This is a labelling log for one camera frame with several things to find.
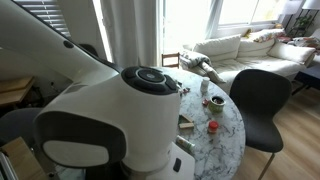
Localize white sofa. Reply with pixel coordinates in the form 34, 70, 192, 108
182, 28, 320, 96

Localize white lamp shade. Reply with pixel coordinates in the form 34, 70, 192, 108
281, 0, 303, 16
301, 0, 320, 11

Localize dark ceramic mug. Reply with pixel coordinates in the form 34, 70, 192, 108
208, 95, 227, 114

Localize white window blinds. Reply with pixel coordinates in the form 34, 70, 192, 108
13, 0, 73, 39

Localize small wooden block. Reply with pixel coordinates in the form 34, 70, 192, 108
178, 122, 195, 130

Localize white green tube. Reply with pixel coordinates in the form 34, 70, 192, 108
175, 135, 196, 152

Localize black shell chair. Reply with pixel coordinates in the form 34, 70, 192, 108
229, 68, 293, 180

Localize white curtain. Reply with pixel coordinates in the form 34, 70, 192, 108
99, 0, 164, 68

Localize wooden desk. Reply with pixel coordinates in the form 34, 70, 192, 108
0, 75, 37, 108

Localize small white pill bottle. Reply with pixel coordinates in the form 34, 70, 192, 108
199, 76, 211, 94

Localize small jar red lid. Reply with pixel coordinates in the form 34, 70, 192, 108
207, 120, 220, 135

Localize wooden chair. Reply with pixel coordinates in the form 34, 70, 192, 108
161, 52, 181, 69

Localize green house plant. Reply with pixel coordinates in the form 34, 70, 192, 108
294, 14, 314, 31

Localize folded grey white blanket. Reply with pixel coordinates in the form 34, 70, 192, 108
179, 49, 228, 84

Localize black coffee table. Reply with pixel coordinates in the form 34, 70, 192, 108
292, 63, 320, 98

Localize light brown wooden panel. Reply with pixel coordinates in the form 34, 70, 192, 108
0, 136, 51, 180

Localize floral pillow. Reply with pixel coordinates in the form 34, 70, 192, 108
251, 28, 287, 44

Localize thin wooden stick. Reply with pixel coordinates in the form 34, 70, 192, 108
181, 114, 195, 124

